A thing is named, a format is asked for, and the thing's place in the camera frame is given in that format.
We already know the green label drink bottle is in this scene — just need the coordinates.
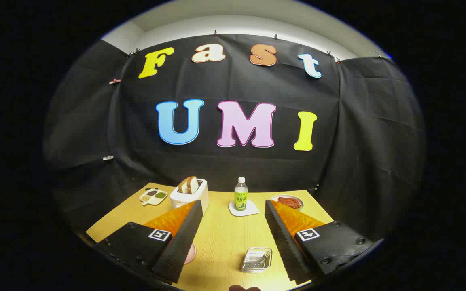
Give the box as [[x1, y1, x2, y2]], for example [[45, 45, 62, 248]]
[[234, 177, 248, 211]]

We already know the metal wire cutlery basket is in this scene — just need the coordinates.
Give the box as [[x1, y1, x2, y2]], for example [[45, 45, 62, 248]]
[[241, 247, 273, 274]]

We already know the white coaster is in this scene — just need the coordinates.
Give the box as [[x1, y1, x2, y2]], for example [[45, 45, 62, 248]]
[[228, 200, 259, 217]]

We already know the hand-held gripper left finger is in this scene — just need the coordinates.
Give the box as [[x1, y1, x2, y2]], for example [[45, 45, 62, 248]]
[[94, 200, 203, 284]]

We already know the white divided condiment dish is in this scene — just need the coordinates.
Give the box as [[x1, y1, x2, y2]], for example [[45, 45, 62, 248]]
[[139, 188, 168, 206]]

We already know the white toaster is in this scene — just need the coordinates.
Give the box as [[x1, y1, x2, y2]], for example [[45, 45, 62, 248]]
[[170, 178, 209, 215]]

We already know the white plate with food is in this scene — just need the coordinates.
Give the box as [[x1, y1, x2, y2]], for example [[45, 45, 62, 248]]
[[270, 194, 304, 212]]

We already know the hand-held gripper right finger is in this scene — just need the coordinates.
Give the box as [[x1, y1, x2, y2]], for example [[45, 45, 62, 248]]
[[264, 199, 383, 285]]

